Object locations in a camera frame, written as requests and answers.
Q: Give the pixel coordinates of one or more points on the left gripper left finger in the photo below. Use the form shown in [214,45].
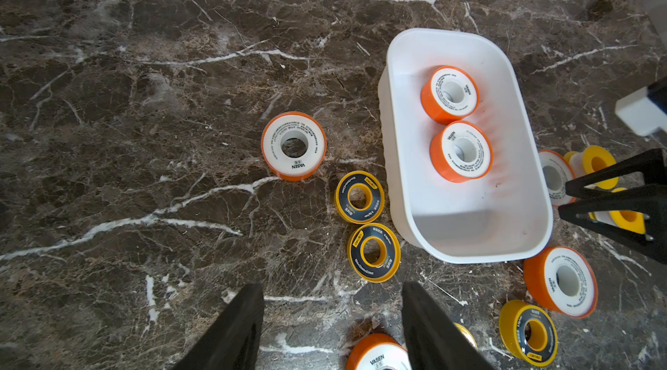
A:
[233,340]

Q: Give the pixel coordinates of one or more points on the yellow black flat roll upper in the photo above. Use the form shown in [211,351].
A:
[359,197]

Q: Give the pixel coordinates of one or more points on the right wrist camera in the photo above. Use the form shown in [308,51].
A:
[644,111]

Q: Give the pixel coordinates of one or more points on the white plastic storage box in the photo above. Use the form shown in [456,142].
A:
[504,216]

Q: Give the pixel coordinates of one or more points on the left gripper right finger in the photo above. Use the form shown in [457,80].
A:
[432,340]

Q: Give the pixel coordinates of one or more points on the orange tape roll mid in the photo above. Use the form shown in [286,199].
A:
[294,145]
[557,173]

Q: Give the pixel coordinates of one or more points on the yellow tape roll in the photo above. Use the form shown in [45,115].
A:
[591,160]
[624,219]
[467,334]

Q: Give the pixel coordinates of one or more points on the yellow black flat roll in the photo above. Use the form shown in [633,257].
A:
[374,252]
[359,197]

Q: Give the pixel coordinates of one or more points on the yellow black flat roll lower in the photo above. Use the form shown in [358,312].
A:
[374,252]

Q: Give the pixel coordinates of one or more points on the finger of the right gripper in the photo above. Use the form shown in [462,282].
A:
[650,164]
[649,200]

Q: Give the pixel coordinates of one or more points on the yellow black roll lower centre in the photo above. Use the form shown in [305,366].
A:
[528,333]

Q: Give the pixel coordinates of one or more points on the orange tape roll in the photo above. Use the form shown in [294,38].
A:
[449,95]
[561,280]
[461,152]
[378,351]

